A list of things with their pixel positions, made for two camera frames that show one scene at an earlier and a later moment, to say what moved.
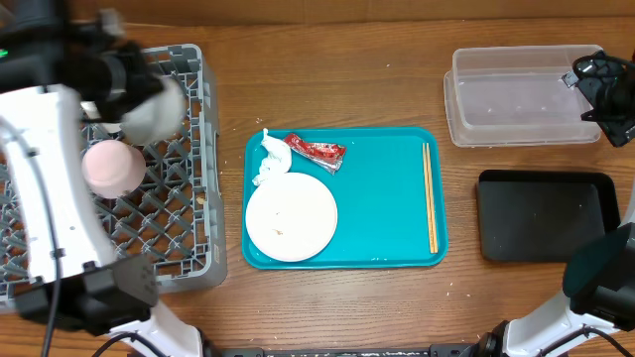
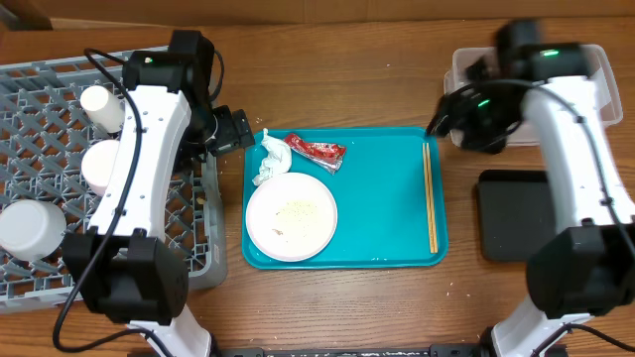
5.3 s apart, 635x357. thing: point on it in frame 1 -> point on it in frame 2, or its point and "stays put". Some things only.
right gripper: (600, 86) -> (444, 117)
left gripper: (148, 78) -> (239, 133)
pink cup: (113, 169) stays put
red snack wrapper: (327, 156) stays put
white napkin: (278, 161) stays put
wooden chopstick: (427, 198) stays put
